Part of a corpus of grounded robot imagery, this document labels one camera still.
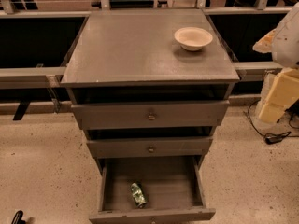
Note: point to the brass middle drawer knob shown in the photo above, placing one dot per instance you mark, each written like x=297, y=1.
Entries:
x=151, y=149

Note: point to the grey top drawer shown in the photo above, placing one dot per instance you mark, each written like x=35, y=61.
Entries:
x=135, y=115

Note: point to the grey open bottom drawer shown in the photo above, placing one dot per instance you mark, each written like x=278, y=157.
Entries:
x=172, y=187

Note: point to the brass top drawer knob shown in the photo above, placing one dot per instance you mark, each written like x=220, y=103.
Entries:
x=151, y=116

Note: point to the grey drawer cabinet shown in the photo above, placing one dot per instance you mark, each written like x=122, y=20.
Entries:
x=131, y=56

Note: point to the black object bottom left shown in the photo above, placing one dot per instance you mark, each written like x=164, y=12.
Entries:
x=17, y=219

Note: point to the white paper bowl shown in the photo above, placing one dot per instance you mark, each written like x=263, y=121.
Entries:
x=193, y=38

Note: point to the grey middle drawer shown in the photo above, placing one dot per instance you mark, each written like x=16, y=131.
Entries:
x=138, y=147

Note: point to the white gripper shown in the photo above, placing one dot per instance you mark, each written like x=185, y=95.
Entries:
x=287, y=46

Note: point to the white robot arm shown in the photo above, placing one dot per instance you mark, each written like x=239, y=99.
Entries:
x=283, y=44

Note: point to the grey metal rail left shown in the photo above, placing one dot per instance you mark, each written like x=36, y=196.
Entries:
x=31, y=78

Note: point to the brass drawer knob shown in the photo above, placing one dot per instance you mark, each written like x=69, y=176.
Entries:
x=151, y=116
x=151, y=149

